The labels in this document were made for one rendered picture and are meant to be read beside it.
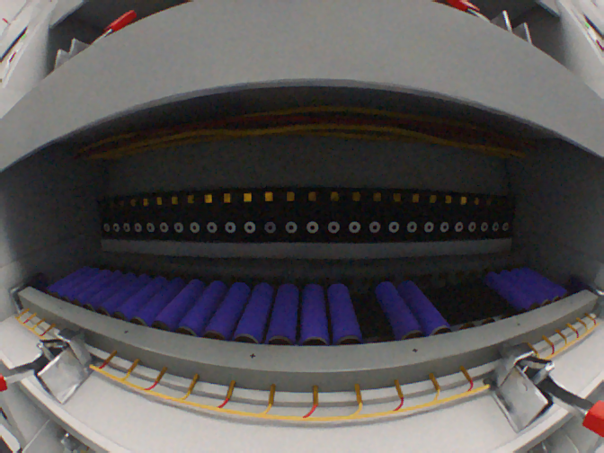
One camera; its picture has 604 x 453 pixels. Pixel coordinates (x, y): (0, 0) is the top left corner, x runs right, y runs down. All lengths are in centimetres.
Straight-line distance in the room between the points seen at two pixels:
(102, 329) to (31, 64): 31
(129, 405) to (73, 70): 18
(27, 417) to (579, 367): 51
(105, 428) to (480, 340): 20
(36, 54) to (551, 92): 45
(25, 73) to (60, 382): 31
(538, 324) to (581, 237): 16
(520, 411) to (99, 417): 21
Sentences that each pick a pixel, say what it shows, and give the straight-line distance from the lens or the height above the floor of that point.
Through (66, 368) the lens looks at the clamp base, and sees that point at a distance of 17.
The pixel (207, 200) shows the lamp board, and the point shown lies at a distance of 23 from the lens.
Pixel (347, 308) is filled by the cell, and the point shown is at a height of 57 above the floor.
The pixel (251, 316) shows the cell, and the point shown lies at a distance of 15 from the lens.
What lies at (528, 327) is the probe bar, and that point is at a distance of 18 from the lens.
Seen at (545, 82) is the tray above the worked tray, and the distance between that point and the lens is 15.
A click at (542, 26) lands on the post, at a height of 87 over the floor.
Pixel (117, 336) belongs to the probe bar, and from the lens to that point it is 16.
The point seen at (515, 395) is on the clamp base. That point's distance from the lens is 15.
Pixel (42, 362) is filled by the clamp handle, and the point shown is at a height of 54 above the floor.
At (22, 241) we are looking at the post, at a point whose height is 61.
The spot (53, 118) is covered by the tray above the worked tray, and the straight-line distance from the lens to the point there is 16.
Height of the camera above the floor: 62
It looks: 3 degrees up
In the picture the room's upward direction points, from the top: straight up
